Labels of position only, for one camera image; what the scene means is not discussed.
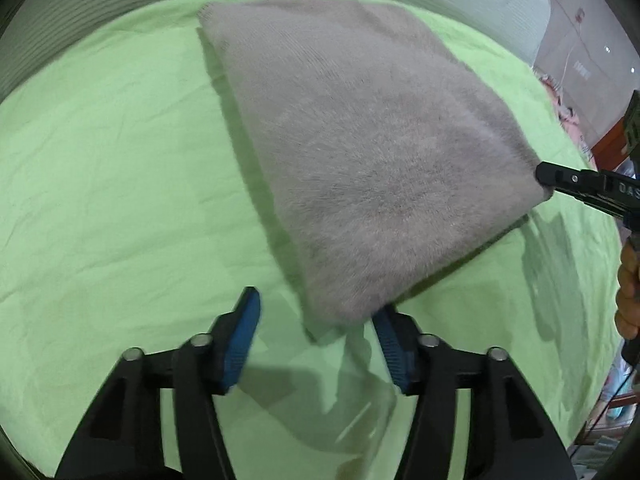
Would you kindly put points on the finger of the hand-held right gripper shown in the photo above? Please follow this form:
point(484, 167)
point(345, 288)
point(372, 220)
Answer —
point(565, 178)

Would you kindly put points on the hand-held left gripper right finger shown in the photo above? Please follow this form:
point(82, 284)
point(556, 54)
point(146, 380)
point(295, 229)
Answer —
point(392, 345)

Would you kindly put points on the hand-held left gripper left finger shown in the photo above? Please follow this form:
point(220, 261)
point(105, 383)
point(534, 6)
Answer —
point(245, 325)

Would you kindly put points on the beige knit sweater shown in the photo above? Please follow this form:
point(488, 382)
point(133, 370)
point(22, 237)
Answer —
point(375, 160)

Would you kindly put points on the person's right hand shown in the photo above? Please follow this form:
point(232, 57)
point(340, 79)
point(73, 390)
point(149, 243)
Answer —
point(627, 300)

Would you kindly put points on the pink cloth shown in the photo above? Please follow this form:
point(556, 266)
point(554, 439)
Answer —
point(570, 120)

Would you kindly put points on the green bed sheet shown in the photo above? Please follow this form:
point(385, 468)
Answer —
point(125, 185)

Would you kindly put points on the white striped bolster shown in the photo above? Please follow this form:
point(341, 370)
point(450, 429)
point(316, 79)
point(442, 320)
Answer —
point(450, 0)

